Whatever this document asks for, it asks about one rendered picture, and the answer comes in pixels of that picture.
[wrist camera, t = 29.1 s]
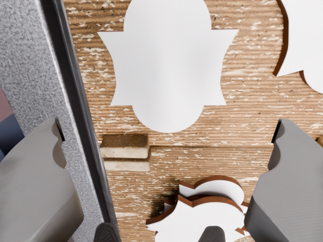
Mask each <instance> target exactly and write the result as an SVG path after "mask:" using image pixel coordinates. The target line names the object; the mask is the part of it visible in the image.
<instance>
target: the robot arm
mask: <svg viewBox="0 0 323 242"><path fill-rule="evenodd" d="M64 141H65V138H64V135H63V132H62V128H61V125H60V122H59V119H58V118H48V119H46V120H45V121H44V122H43V123H41V124H40V125H39V126H38V127H37V128H36V129H34V130H33V131H32V132H31V133H30V134H29V135H27V136H26V137H25V138H24V139H23V140H21V141H20V142H19V143H18V144H17V145H16V146H15V147H14V148H13V149H12V150H11V151H10V152H9V153H8V154H7V155H6V156H5V158H4V159H3V160H2V161H1V163H0V242H67V241H68V240H69V239H70V238H71V236H72V235H73V234H74V233H75V231H76V230H77V229H78V228H79V226H80V225H81V224H82V222H83V220H84V212H83V209H82V206H81V203H80V199H79V196H78V194H77V191H76V188H75V185H74V183H73V180H72V177H71V175H70V172H69V171H68V170H66V169H64V168H65V166H66V164H67V161H66V159H65V156H64V153H63V151H62V148H61V146H62V144H63V142H64ZM271 143H272V144H273V145H274V148H273V151H272V154H271V156H270V159H269V162H268V165H267V168H268V170H269V171H268V172H265V173H262V174H261V175H260V176H259V179H258V181H257V184H256V186H255V188H254V191H253V194H252V197H251V200H250V203H249V206H248V209H247V212H246V214H245V217H244V226H245V228H246V230H247V231H248V232H249V234H250V235H251V237H252V238H253V240H254V241H255V242H323V148H322V147H321V146H320V145H319V144H318V143H317V142H316V141H315V140H313V139H312V138H311V137H310V136H309V135H308V134H306V133H305V132H304V131H303V130H302V129H301V128H300V127H298V126H297V125H296V124H295V123H294V122H293V121H291V120H290V119H281V118H279V120H278V123H277V126H276V129H275V132H274V135H273V138H272V141H271ZM93 242H122V241H121V239H120V236H119V234H118V232H117V229H116V227H115V225H114V224H113V223H107V222H103V223H100V224H99V225H98V226H97V228H96V231H95V236H94V241H93ZM198 242H226V241H225V232H224V230H223V229H222V228H221V227H219V226H207V227H206V228H205V230H204V232H203V233H202V235H201V237H200V239H199V240H198Z"/></svg>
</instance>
